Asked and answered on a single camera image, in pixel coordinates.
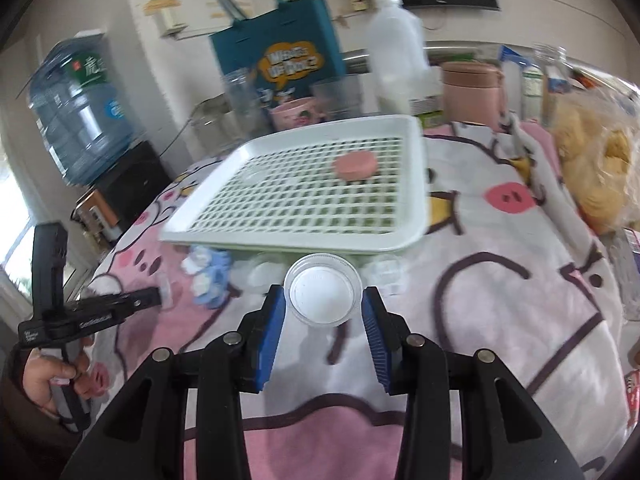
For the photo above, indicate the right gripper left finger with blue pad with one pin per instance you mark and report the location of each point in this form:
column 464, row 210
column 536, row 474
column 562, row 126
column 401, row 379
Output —
column 140, row 434

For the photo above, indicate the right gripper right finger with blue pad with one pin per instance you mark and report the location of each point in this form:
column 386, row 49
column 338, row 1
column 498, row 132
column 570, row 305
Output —
column 504, row 433

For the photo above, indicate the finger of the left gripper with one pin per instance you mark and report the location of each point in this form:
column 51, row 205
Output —
column 141, row 299

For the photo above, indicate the clear round dish white lid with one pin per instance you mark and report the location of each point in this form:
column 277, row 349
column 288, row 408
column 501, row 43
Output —
column 323, row 290

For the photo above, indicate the blue clip with white flower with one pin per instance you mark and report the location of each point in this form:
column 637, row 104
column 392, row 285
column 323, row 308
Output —
column 210, row 287

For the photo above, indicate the person's left hand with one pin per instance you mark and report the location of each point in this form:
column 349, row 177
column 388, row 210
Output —
column 39, row 370

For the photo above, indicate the clear round dish near tray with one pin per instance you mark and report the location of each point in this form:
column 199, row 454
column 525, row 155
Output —
column 265, row 270

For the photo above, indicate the black water dispenser base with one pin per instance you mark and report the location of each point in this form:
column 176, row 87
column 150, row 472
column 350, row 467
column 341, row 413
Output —
column 124, row 191

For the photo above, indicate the clear flower shaped cup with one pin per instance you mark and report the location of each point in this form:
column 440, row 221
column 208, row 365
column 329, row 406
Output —
column 387, row 273

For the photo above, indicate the white perforated plastic tray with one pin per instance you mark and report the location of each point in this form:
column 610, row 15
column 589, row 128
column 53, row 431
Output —
column 280, row 192

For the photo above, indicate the pink round lid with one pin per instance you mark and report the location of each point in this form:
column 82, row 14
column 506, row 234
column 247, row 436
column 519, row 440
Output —
column 355, row 166

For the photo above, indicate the cartoon pink white tablecloth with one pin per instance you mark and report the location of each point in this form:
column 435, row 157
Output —
column 505, row 264

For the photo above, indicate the short clear glass jar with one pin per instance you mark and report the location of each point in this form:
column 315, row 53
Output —
column 215, row 127

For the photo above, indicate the blue water cooler bottle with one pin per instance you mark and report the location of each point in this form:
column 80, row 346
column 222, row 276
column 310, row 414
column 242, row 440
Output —
column 79, row 115

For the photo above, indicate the tall clear glass jar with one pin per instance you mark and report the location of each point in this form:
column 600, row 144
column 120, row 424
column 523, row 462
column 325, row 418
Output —
column 245, row 104

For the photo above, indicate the pink ceramic mug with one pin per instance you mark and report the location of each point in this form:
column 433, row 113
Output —
column 297, row 113

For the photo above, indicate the ribbed clear glass cup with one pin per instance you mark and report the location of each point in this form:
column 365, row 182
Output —
column 339, row 97

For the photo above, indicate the teal What's Up Doc bag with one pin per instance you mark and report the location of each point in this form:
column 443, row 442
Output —
column 285, row 50

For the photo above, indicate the translucent milk jug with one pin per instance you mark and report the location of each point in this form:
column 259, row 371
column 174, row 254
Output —
column 396, row 57

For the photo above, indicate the pink lidded canister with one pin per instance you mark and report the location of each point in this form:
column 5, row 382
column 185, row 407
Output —
column 472, row 92

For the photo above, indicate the bag of yellow snacks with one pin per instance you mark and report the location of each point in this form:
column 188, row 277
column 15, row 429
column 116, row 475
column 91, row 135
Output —
column 596, row 134

